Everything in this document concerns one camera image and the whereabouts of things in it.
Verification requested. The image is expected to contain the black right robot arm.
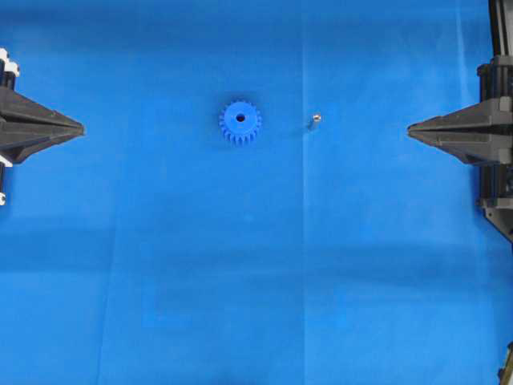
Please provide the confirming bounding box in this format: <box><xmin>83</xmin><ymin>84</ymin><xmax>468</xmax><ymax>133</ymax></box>
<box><xmin>407</xmin><ymin>1</ymin><xmax>512</xmax><ymax>241</ymax></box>

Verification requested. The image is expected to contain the blue plastic small gear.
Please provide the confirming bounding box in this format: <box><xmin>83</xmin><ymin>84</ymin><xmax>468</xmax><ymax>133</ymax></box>
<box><xmin>218</xmin><ymin>99</ymin><xmax>262</xmax><ymax>146</ymax></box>

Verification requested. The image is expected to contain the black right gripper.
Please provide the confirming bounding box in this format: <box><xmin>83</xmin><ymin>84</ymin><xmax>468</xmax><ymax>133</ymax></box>
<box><xmin>406</xmin><ymin>55</ymin><xmax>513</xmax><ymax>241</ymax></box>

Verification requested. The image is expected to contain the blue table mat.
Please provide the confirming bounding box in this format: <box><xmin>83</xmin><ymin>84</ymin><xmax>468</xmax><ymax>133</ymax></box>
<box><xmin>1</xmin><ymin>1</ymin><xmax>512</xmax><ymax>384</ymax></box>

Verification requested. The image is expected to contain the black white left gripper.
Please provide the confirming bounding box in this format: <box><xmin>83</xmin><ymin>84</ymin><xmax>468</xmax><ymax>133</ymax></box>
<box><xmin>0</xmin><ymin>47</ymin><xmax>86</xmax><ymax>206</ymax></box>

